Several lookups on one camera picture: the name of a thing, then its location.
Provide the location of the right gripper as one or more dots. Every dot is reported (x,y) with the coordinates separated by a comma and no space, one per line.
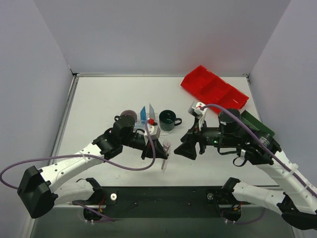
(198,140)

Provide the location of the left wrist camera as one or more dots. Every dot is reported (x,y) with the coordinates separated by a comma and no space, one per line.
(152,130)

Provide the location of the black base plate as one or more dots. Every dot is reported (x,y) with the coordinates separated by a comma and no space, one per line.
(161,201)

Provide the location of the green bin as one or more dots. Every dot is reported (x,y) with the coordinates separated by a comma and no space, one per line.
(249,120)

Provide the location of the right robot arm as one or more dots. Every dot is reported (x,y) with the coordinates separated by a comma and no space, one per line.
(296,202)

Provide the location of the white orange-capped toothpaste tube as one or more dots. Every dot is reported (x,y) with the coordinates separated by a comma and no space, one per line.
(152,114)

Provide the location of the purple cup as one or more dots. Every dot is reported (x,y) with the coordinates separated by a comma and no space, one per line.
(127,112)

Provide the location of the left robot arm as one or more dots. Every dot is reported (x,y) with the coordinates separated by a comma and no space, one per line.
(42,189)

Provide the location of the dark green mug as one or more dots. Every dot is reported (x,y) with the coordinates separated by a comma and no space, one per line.
(168,120)

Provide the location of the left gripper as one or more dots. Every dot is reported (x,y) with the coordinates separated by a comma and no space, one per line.
(147,148)

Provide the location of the red divided bin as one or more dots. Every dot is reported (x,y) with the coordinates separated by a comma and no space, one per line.
(209,88)

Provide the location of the blue toothpaste tube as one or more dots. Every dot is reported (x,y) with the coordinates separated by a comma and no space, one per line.
(143,115)

